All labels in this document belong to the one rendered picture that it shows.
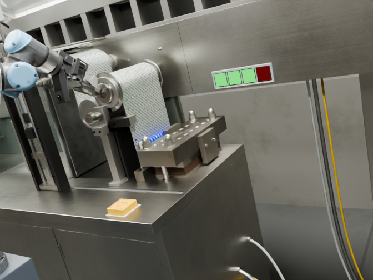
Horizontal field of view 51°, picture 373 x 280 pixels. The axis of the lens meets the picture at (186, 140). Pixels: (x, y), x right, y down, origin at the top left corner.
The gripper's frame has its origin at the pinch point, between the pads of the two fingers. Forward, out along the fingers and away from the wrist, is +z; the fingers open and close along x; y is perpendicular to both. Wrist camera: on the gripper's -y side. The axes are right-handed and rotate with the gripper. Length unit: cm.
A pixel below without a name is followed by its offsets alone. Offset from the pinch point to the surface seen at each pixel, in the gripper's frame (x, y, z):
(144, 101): -8.4, 4.1, 17.2
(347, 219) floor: -47, -10, 185
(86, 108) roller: 11.4, -1.3, 6.6
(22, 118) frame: 35.2, -7.9, -3.9
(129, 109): -8.4, -2.2, 9.9
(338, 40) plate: -77, 23, 28
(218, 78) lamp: -31.4, 17.9, 31.8
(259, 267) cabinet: -34, -50, 83
